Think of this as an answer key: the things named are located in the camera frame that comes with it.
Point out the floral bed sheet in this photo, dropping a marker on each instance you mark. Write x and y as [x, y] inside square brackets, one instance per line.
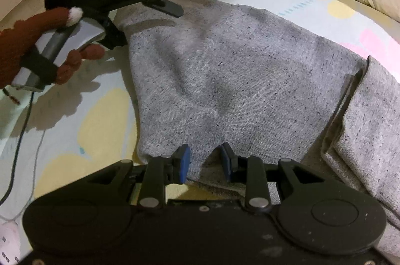
[93, 127]

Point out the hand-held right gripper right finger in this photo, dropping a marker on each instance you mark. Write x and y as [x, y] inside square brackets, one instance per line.
[225, 163]

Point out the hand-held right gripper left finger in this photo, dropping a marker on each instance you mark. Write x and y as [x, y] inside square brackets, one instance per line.
[184, 163]

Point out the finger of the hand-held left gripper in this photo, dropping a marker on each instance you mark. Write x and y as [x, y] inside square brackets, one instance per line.
[168, 8]

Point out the grey pants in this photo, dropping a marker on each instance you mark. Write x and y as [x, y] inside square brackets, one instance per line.
[234, 80]

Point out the white power strip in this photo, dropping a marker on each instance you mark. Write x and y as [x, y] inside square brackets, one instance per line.
[7, 236]

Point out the person's left hand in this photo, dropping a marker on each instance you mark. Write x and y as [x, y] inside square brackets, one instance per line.
[18, 43]

